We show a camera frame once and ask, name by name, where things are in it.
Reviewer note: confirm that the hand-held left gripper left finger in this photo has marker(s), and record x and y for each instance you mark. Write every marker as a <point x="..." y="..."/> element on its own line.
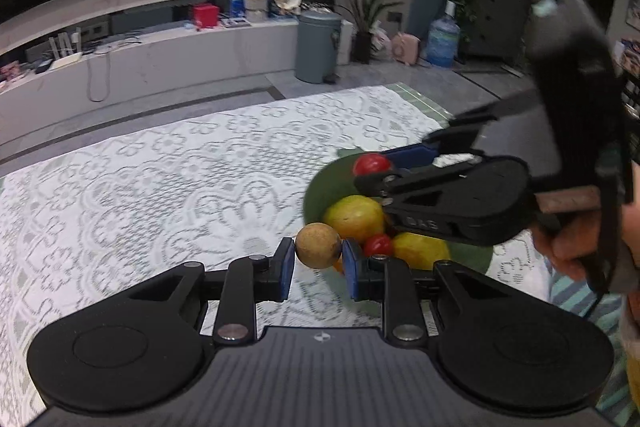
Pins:
<point x="286" y="269"/>

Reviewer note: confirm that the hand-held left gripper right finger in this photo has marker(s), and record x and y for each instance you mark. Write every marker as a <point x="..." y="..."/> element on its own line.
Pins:
<point x="351" y="269"/>

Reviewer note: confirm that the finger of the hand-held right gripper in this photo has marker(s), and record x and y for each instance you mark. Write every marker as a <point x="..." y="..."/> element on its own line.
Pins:
<point x="415" y="155"/>
<point x="395" y="186"/>

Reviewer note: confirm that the red cherry tomato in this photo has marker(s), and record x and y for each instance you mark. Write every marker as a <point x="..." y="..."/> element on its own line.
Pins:
<point x="371" y="164"/>
<point x="377" y="245"/>

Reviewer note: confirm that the brown longan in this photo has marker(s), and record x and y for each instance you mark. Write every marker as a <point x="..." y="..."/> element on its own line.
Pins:
<point x="319" y="245"/>

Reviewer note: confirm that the green bowl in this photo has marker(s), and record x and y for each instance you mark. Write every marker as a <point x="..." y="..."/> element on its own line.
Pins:
<point x="325" y="187"/>

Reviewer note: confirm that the person's right forearm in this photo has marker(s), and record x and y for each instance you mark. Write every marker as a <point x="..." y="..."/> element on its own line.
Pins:
<point x="632" y="217"/>

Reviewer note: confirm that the person's right hand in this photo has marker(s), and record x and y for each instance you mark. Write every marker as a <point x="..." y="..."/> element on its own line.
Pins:
<point x="560" y="247"/>

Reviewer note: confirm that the yellow-green mango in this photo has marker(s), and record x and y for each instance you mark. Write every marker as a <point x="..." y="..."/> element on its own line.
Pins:
<point x="354" y="218"/>

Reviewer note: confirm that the pink fan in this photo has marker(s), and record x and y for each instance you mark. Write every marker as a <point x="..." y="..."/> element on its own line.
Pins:
<point x="405" y="49"/>

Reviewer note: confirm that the blue water bottle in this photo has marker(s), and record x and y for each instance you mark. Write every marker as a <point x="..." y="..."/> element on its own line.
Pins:
<point x="442" y="41"/>

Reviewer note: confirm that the white plastic bag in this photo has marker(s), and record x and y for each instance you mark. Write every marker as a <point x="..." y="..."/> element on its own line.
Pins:
<point x="381" y="42"/>

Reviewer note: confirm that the grey trash can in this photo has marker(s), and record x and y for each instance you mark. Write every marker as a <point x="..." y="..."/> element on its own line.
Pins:
<point x="317" y="47"/>

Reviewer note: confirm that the potted long-leaf plant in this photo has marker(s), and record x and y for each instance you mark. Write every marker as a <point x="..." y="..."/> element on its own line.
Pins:
<point x="367" y="17"/>

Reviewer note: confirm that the grey cabinet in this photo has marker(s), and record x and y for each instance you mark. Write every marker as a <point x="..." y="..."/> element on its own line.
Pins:
<point x="500" y="24"/>

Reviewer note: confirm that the white lace tablecloth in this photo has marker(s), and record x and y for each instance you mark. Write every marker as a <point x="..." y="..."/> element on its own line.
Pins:
<point x="150" y="187"/>

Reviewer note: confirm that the teal striped cloth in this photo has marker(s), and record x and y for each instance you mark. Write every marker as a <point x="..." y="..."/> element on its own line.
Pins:
<point x="590" y="347"/>

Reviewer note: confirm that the white TV console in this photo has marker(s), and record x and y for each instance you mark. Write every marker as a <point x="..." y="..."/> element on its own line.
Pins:
<point x="200" y="57"/>

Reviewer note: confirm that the blue box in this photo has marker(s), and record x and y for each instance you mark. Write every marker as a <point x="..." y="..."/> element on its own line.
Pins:
<point x="237" y="5"/>

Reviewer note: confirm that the red box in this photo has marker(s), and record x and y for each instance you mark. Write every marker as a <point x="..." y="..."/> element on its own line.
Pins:
<point x="206" y="16"/>

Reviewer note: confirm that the white router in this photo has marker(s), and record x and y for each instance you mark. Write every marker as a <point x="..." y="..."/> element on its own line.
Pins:
<point x="62" y="54"/>

